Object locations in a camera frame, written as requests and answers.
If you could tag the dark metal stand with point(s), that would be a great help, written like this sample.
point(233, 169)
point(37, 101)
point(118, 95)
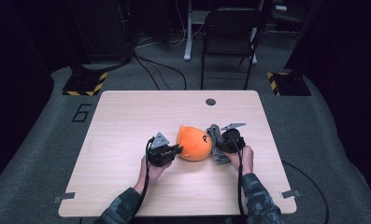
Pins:
point(102, 37)

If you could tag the grey fluffy towel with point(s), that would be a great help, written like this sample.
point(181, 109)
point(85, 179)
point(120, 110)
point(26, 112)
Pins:
point(216, 154)

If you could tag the black folding chair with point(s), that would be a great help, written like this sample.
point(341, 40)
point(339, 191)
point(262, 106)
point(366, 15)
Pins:
point(228, 34)

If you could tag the person's left hand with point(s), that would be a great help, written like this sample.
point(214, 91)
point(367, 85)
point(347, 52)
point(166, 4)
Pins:
point(150, 175)

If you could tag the person's right hand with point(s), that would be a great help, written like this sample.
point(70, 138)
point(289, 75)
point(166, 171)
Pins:
point(245, 161)

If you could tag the black striped stand base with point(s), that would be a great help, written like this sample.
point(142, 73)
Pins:
point(82, 85)
point(290, 85)

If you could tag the dark curtain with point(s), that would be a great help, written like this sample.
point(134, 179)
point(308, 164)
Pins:
point(11, 93)
point(345, 77)

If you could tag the white desk frame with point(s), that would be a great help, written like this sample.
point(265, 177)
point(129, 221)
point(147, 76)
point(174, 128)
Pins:
point(188, 46)

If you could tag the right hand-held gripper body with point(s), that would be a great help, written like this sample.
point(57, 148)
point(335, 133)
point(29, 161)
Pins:
point(233, 140)

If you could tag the orange plush toy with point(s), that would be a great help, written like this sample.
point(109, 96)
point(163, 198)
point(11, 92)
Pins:
point(193, 146)

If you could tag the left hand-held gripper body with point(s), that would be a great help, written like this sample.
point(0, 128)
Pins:
point(159, 154)

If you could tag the grey tape piece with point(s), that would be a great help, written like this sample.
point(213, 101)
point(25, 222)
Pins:
point(64, 197)
point(290, 194)

